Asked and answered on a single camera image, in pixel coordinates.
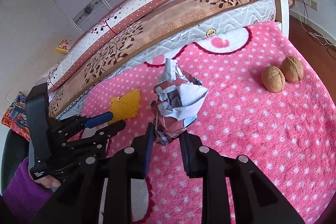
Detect person's left hand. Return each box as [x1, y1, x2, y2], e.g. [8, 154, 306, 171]
[39, 175, 63, 188]

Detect thin black cable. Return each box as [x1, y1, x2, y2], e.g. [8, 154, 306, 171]
[291, 0, 336, 57]

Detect bed with floral cover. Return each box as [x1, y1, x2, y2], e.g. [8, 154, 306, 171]
[48, 0, 296, 116]

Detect brown walnut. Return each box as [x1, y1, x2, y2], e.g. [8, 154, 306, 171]
[261, 65, 286, 93]
[281, 56, 304, 83]

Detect printed paper wrapper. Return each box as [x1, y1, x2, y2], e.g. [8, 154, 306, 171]
[150, 58, 209, 146]

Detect white bed frame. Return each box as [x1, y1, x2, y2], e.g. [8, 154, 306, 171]
[274, 0, 291, 41]

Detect pink polka-dot blanket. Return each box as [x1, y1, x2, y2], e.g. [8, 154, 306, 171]
[81, 21, 336, 224]

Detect colourful printed cushion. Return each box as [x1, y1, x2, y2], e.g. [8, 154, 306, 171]
[1, 91, 33, 142]

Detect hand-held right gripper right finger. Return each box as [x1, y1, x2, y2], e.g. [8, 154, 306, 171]
[179, 132, 306, 224]

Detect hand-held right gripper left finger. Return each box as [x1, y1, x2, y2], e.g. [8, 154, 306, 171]
[35, 123, 157, 224]

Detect white quilted mattress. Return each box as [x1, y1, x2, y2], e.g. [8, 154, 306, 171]
[55, 0, 283, 120]

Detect yellow printed cushion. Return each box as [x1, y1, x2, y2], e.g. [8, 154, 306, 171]
[55, 39, 75, 54]

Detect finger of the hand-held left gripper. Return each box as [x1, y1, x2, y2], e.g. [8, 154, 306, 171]
[64, 120, 127, 158]
[56, 111, 114, 139]

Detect person's left forearm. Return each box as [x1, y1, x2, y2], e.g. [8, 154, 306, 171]
[2, 157, 53, 217]

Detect wall socket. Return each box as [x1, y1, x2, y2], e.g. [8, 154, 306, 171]
[293, 0, 319, 10]

